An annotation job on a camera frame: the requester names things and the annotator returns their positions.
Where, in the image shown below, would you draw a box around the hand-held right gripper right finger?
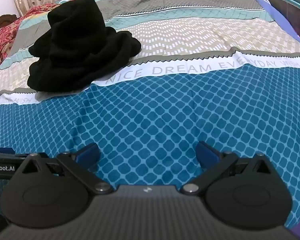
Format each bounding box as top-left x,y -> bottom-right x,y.
181,141 -> 270,194

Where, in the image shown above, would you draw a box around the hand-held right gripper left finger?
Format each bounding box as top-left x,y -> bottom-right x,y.
22,142 -> 113,195

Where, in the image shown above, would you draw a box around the black pants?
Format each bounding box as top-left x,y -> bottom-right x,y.
27,0 -> 142,93

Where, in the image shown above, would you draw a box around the teal and grey patterned bedspread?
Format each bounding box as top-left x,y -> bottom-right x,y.
0,0 -> 300,230

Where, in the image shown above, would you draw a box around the wooden headboard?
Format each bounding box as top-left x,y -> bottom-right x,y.
0,14 -> 18,39

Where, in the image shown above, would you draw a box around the purple bed sheet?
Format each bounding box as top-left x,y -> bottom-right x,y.
252,0 -> 300,45

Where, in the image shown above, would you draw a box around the dark table with teal edge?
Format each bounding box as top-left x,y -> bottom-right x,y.
256,0 -> 300,43

